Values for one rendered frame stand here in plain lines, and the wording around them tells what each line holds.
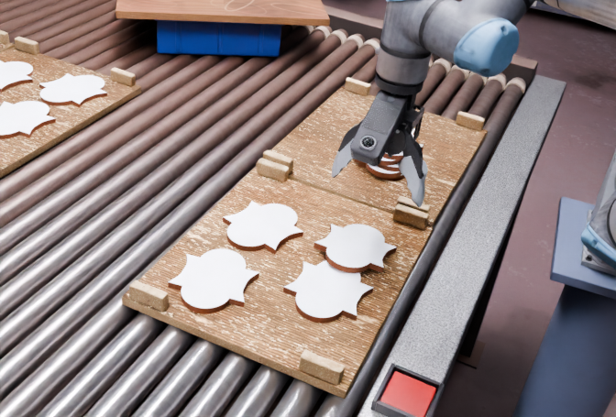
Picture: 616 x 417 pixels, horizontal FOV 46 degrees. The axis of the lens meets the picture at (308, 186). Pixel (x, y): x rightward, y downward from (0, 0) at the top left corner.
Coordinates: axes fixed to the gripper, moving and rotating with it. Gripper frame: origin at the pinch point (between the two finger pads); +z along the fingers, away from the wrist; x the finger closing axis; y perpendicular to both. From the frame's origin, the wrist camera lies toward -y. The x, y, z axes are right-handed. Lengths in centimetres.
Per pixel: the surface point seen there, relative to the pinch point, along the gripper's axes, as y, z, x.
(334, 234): -3.9, 7.3, 4.3
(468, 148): 40.4, 9.0, -7.1
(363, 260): -8.1, 6.8, -2.5
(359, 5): 358, 102, 131
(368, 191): 13.8, 9.0, 4.8
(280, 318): -24.0, 9.1, 3.7
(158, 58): 41, 11, 70
